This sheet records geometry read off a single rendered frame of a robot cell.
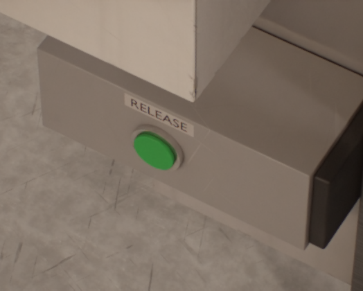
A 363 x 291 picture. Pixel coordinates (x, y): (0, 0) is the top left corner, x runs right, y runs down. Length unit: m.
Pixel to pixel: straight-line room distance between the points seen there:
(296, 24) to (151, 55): 0.23
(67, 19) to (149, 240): 1.56
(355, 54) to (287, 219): 0.11
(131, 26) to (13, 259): 1.59
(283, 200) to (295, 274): 1.35
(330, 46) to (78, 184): 1.43
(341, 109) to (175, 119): 0.10
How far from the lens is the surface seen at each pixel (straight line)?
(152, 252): 2.85
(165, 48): 1.28
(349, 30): 1.48
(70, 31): 1.32
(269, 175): 1.47
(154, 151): 1.51
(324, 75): 1.50
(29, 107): 2.99
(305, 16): 1.49
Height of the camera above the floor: 2.36
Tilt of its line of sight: 53 degrees down
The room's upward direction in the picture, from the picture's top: straight up
